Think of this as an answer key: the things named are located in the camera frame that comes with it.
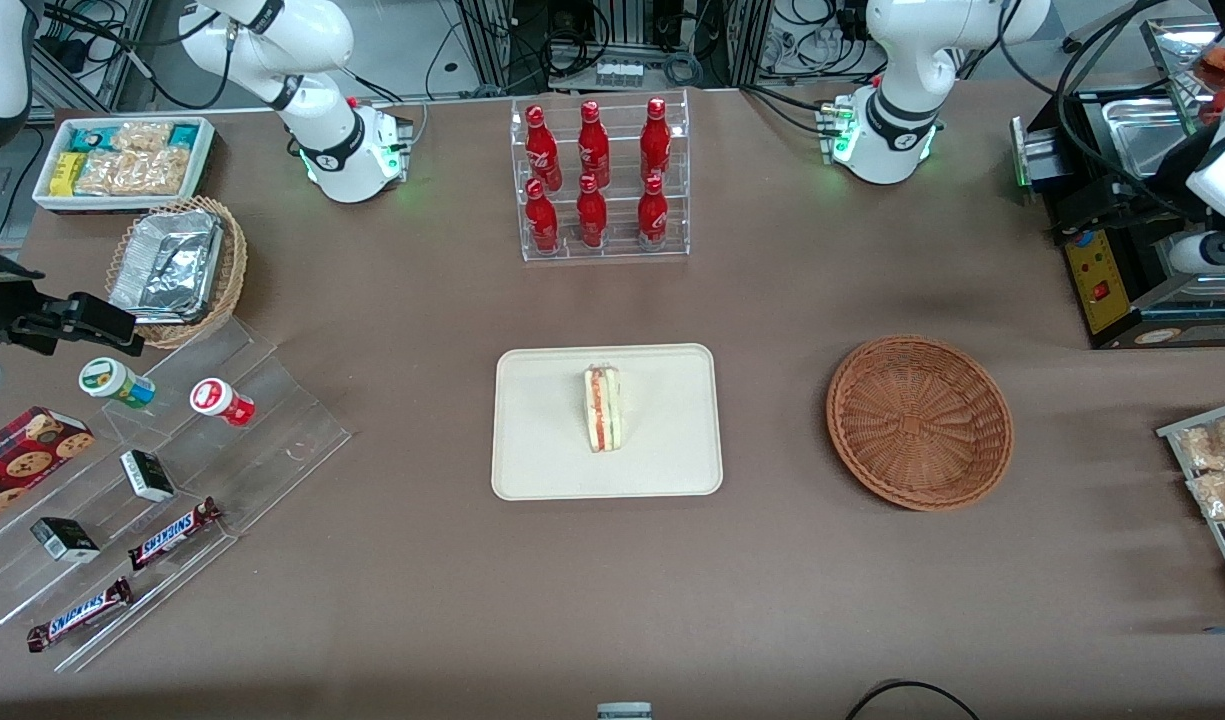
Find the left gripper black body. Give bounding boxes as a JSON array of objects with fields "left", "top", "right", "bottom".
[{"left": 1092, "top": 172, "right": 1188, "bottom": 235}]

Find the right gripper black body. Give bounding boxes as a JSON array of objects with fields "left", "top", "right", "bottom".
[{"left": 0, "top": 240, "right": 49, "bottom": 347}]

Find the triangle sandwich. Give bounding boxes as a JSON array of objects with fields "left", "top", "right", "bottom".
[{"left": 583, "top": 364, "right": 624, "bottom": 454}]

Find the aluminium foil tray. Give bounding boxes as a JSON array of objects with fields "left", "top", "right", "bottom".
[{"left": 109, "top": 209, "right": 224, "bottom": 324}]

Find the wicker basket with foil trays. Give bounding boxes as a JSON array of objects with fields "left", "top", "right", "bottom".
[{"left": 105, "top": 196, "right": 249, "bottom": 350}]

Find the round brown wicker basket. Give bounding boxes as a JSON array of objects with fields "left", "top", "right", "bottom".
[{"left": 825, "top": 334, "right": 1015, "bottom": 513}]

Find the beige plastic tray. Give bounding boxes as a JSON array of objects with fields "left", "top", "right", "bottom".
[{"left": 491, "top": 343, "right": 725, "bottom": 501}]

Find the green lid snack cup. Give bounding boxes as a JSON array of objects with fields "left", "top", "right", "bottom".
[{"left": 79, "top": 357, "right": 157, "bottom": 410}]

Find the steel warmer pan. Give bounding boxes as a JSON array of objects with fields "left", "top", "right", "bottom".
[{"left": 1102, "top": 98, "right": 1198, "bottom": 181}]

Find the black food warmer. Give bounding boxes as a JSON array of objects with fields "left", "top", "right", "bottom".
[{"left": 1012, "top": 15, "right": 1225, "bottom": 351}]

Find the grey metal side box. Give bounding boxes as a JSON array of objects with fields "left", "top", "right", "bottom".
[{"left": 1010, "top": 114, "right": 1073, "bottom": 193}]

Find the white snack bin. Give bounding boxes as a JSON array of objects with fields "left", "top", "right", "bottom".
[{"left": 32, "top": 116, "right": 216, "bottom": 215}]

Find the red lid snack cup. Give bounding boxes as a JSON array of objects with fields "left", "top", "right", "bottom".
[{"left": 190, "top": 378, "right": 256, "bottom": 429}]

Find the clear bag of crackers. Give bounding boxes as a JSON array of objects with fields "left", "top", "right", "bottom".
[
  {"left": 76, "top": 148, "right": 189, "bottom": 197},
  {"left": 112, "top": 121, "right": 174, "bottom": 154}
]

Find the red cookie box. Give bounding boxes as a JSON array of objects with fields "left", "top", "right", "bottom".
[{"left": 0, "top": 406, "right": 96, "bottom": 532}]

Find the small black box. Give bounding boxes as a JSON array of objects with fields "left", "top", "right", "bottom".
[
  {"left": 120, "top": 450, "right": 177, "bottom": 504},
  {"left": 30, "top": 517, "right": 102, "bottom": 565}
]

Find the black stand leg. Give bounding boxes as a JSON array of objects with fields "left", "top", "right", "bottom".
[{"left": 1062, "top": 0, "right": 1168, "bottom": 54}]

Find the clear acrylic stepped stand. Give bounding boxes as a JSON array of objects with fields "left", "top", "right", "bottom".
[{"left": 0, "top": 315, "right": 354, "bottom": 674}]

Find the snickers bar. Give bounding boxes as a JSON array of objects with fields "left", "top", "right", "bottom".
[
  {"left": 26, "top": 577, "right": 134, "bottom": 654},
  {"left": 127, "top": 497, "right": 222, "bottom": 572}
]

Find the clear bag of snacks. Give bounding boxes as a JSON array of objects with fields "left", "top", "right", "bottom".
[
  {"left": 1175, "top": 415, "right": 1225, "bottom": 473},
  {"left": 1185, "top": 470, "right": 1225, "bottom": 523}
]

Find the red cola bottle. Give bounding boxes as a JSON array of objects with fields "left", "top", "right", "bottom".
[
  {"left": 525, "top": 178, "right": 561, "bottom": 253},
  {"left": 637, "top": 174, "right": 670, "bottom": 246},
  {"left": 525, "top": 103, "right": 563, "bottom": 191},
  {"left": 577, "top": 100, "right": 611, "bottom": 186},
  {"left": 576, "top": 174, "right": 609, "bottom": 249},
  {"left": 640, "top": 97, "right": 672, "bottom": 183}
]

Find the clear acrylic bottle rack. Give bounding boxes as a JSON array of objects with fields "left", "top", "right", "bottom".
[{"left": 510, "top": 88, "right": 691, "bottom": 263}]

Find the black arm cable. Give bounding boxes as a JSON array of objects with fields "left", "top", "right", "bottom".
[{"left": 1055, "top": 0, "right": 1189, "bottom": 223}]

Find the grey metal wire rack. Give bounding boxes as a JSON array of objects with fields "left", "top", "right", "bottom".
[{"left": 1157, "top": 398, "right": 1225, "bottom": 613}]

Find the black floor cable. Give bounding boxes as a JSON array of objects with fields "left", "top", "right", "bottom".
[{"left": 845, "top": 679, "right": 981, "bottom": 720}]

